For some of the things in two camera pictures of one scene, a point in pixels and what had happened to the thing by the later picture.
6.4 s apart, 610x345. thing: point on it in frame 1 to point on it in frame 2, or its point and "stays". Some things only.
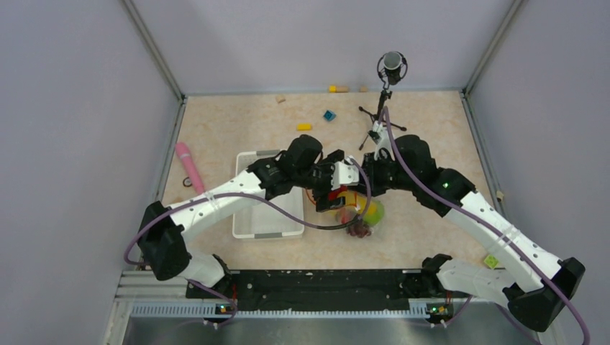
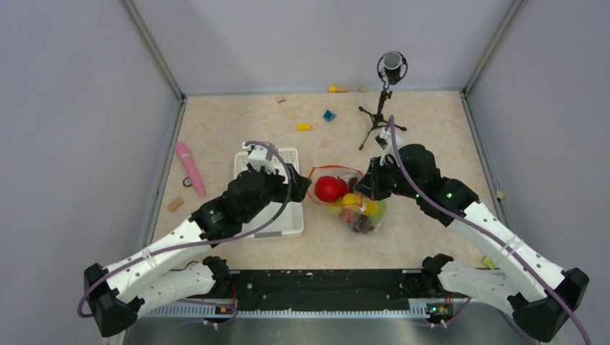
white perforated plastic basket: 262,221 stays
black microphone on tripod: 390,67 stays
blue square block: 329,116 stays
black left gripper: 323,203 to 300,185
